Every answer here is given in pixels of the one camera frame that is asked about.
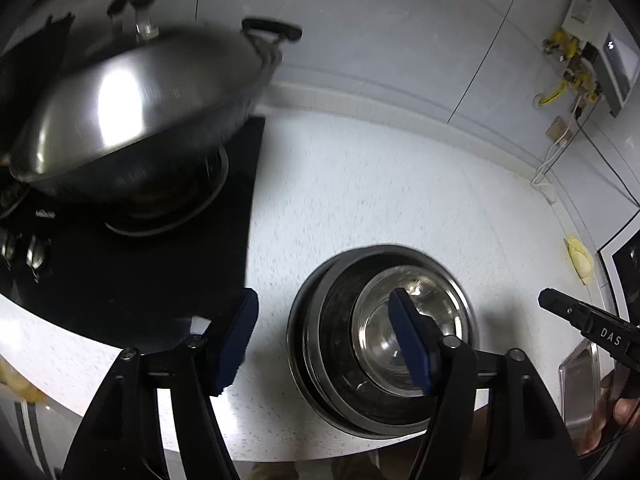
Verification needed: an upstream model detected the stove knob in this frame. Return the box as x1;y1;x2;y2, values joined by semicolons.
25;234;54;282
0;229;22;270

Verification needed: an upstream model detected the white water heater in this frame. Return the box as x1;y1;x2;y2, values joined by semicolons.
560;0;640;119

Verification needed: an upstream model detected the white cable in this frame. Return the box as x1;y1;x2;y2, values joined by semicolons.
531;122;577;205

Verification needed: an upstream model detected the stainless steel bowl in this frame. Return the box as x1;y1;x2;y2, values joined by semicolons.
286;244;481;437

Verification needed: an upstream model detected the wall socket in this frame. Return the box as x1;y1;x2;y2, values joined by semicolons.
545;116;569;144

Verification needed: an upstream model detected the black gas stove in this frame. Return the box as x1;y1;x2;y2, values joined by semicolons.
0;115;267;357

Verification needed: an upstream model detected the yellow cloth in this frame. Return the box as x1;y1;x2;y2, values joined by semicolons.
564;236;597;287

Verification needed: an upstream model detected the steel wok with black handle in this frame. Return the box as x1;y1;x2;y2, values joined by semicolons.
10;17;304;204

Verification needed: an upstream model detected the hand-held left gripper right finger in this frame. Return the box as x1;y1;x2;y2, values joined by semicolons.
389;287;585;480

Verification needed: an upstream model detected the black panel with white edge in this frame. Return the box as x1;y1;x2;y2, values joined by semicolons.
597;215;640;322

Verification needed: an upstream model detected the stove burner ring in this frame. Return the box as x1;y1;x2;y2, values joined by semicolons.
102;145;231;239

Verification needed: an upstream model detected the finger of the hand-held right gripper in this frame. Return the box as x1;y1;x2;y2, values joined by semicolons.
538;288;597;334

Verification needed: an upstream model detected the steel wok lid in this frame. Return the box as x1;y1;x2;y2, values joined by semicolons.
9;0;277;184

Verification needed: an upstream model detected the person's right hand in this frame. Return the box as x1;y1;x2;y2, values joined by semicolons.
580;370;640;456

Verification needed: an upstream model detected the black cable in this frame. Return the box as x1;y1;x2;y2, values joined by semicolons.
570;102;640;211

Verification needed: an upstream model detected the yellow gas pipe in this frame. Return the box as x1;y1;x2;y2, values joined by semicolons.
537;29;604;111

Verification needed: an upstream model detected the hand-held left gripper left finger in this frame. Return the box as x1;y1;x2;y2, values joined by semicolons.
59;287;260;480

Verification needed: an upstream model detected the steel plate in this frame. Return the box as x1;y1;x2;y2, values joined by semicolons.
304;252;476;423

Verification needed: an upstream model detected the pale yellow object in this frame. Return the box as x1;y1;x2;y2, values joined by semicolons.
0;355;49;405

